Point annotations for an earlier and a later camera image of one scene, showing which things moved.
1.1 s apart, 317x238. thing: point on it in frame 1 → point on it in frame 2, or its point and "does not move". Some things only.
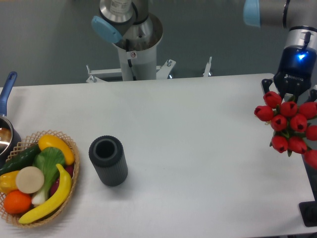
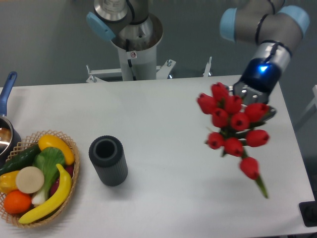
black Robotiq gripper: (295, 73) → (260, 78)
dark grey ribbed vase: (107, 156) does not move
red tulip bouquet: (290, 123) → (235, 118)
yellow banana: (63, 196) does not move
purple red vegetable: (70, 169) does not move
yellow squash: (48, 141) does not move
